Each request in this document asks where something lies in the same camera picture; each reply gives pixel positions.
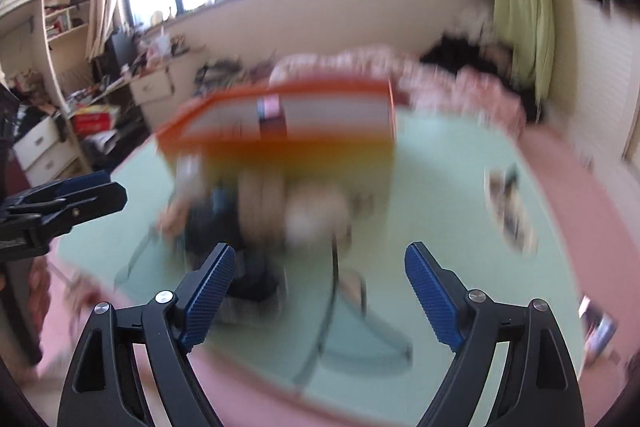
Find mint cartoon lap table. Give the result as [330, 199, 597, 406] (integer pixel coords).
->
[56, 108, 584, 426]

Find black clothes pile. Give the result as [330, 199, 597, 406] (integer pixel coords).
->
[419, 34, 544, 124]

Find pink crumpled blanket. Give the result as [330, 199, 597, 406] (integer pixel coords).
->
[269, 44, 526, 139]

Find white bedside desk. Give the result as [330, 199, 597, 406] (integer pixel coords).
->
[89, 46, 210, 133]

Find orange gradient storage box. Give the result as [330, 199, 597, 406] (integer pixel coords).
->
[156, 76, 396, 192]

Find items in table slot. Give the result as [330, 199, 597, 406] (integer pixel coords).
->
[484, 165, 538, 256]

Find white fluffy pompom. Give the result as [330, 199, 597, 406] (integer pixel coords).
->
[283, 182, 352, 247]

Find red tissue box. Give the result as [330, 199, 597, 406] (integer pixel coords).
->
[72, 104, 120, 135]

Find doll with plastic-wrapped head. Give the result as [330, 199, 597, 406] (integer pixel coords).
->
[156, 155, 286, 246]

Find black lace-trimmed garment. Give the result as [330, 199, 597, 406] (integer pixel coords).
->
[183, 186, 284, 312]

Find pink bed sheet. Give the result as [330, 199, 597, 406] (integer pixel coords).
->
[29, 120, 640, 427]

